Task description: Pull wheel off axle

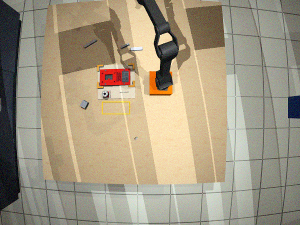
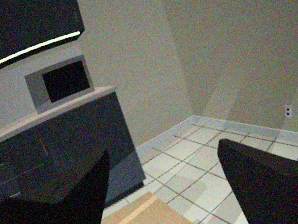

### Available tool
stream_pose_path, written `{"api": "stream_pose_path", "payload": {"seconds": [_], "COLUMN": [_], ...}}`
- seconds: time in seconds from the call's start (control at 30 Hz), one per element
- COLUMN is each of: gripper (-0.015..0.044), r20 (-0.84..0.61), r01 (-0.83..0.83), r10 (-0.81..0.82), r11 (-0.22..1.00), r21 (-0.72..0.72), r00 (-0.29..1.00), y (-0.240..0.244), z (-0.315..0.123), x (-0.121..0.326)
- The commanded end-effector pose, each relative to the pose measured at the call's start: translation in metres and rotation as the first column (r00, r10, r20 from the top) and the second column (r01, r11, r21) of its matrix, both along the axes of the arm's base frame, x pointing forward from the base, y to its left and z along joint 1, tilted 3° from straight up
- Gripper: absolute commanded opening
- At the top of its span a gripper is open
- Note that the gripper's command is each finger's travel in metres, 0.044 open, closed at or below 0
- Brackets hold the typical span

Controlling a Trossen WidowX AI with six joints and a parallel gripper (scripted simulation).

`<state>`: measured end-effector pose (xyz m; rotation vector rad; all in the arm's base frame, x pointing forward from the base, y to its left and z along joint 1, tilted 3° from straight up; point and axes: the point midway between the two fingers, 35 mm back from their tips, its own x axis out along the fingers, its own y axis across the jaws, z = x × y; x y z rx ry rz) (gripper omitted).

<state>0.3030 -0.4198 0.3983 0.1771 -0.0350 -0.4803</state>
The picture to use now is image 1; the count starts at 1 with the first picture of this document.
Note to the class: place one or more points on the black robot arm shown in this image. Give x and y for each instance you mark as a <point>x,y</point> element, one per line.
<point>167,51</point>

